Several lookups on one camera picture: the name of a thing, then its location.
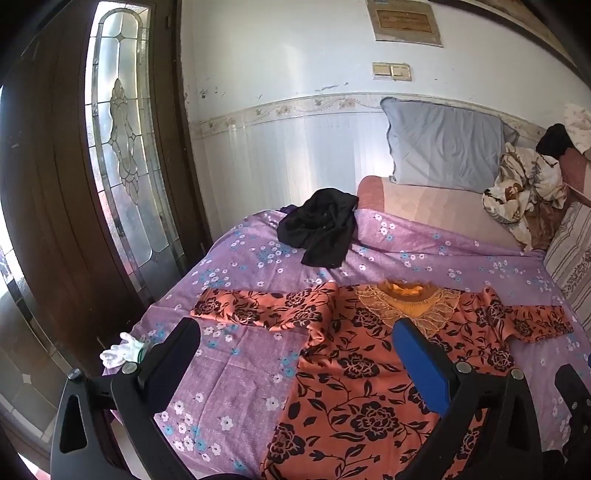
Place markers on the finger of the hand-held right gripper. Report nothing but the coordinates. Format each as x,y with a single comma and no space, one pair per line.
575,406

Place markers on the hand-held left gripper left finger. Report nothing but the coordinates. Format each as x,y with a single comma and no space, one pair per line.
173,348

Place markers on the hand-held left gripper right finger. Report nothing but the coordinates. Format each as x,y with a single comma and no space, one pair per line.
422,364

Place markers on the orange black floral shirt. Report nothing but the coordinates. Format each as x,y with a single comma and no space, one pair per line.
351,369

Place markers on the white glove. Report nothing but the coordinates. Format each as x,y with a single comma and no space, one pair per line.
122,353

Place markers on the purple floral bedsheet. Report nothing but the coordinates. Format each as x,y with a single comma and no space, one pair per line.
249,341

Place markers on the striped pillow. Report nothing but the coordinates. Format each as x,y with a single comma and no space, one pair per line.
570,258

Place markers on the black crumpled garment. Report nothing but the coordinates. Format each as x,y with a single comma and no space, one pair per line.
321,226

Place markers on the cream brown crumpled blanket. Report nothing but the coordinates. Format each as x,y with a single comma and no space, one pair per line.
521,194

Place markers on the wooden stained glass door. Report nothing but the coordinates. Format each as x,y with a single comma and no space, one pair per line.
60,184

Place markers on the grey pillow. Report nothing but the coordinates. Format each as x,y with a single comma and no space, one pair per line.
443,143

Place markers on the pink cushion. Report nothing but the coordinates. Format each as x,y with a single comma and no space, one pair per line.
577,175

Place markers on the small black cloth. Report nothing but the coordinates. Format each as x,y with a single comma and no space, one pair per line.
556,141

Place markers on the white floral cloth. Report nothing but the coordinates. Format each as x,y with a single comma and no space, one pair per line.
579,124

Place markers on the beige double light switch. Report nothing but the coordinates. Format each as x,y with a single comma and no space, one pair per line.
391,71

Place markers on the framed wall plaque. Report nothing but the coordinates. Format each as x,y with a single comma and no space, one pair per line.
406,21

